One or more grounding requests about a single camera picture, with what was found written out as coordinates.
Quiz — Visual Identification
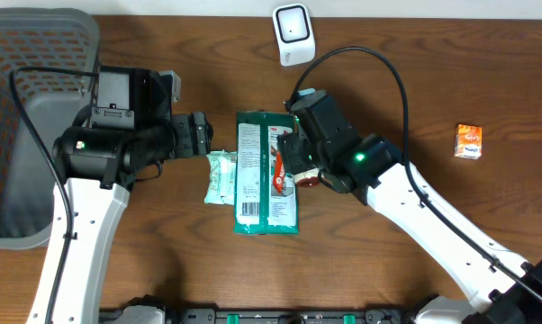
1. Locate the green lid spice jar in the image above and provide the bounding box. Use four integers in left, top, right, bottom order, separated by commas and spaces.
294, 168, 320, 187

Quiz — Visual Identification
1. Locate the grey plastic mesh basket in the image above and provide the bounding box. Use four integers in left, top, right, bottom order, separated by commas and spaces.
0, 8, 100, 250

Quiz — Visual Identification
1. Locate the white green packet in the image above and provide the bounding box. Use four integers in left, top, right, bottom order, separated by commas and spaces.
234, 112, 299, 235

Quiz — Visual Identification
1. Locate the teal packet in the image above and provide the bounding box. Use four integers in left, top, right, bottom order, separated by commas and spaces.
204, 150, 237, 205

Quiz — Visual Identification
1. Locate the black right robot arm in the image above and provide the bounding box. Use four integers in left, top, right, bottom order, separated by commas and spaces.
278, 90, 542, 323

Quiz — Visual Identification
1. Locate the white barcode scanner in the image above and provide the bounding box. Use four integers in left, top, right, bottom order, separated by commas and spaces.
272, 4, 316, 67

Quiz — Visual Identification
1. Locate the small red sachet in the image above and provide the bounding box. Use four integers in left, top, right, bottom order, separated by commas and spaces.
272, 151, 285, 195

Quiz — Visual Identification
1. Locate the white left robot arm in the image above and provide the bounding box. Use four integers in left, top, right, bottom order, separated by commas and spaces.
28, 66, 212, 323

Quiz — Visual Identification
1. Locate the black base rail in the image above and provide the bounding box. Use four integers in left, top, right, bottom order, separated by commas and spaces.
98, 294, 479, 324

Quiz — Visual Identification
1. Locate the small orange box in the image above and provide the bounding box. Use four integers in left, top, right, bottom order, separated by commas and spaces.
454, 124, 483, 159

